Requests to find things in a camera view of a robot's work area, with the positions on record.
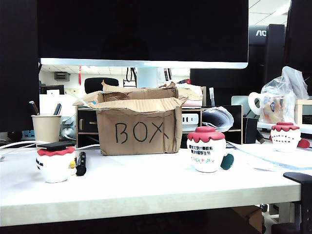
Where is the white ring tape holder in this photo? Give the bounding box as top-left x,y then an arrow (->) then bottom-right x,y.
248,92 -> 265,116

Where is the white jar doll green hand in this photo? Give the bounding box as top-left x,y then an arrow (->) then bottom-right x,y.
186,126 -> 235,173

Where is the white desk shelf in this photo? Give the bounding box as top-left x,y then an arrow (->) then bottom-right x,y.
257,120 -> 312,135

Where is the brown cardboard box marked BOX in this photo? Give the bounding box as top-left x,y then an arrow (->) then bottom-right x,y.
73,80 -> 189,156

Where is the silver-tipped pen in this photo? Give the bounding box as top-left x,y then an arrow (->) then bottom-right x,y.
28,100 -> 40,116

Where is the large silver-edged monitor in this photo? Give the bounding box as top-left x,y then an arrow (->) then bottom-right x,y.
36,0 -> 250,70

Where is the clear plastic snack bag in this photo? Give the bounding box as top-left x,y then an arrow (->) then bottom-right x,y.
260,66 -> 310,124

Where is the black office chair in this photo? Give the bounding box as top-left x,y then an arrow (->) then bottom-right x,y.
84,77 -> 119,95

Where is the brown paper cup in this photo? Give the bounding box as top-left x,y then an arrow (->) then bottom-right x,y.
31,114 -> 62,144

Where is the rolled white paper bundle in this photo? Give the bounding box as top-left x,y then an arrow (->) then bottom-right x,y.
202,106 -> 235,133

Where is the light wooden riser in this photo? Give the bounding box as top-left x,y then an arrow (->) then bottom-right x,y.
294,98 -> 312,125

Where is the silver monitor stand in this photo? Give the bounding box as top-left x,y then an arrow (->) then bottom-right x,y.
136,67 -> 159,88

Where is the white USB hub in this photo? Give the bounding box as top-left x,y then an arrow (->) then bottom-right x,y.
181,113 -> 200,126

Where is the white jar doll black cap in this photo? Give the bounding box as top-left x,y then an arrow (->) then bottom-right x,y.
36,141 -> 77,184

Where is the handwritten white paper sheet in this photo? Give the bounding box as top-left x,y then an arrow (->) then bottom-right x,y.
228,142 -> 312,172

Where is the black AOC monitor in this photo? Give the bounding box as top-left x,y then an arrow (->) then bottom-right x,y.
248,23 -> 268,45

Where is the pink tissue pack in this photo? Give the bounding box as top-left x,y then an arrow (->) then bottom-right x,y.
177,83 -> 204,108

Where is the black tall panel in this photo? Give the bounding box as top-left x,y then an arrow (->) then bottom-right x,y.
264,23 -> 286,84

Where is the black marker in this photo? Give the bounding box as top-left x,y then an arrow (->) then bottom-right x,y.
75,151 -> 87,176

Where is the black table clamp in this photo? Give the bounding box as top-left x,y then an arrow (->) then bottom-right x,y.
283,172 -> 312,234

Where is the white jar doll red hand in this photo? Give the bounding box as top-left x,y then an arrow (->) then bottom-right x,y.
269,122 -> 311,153

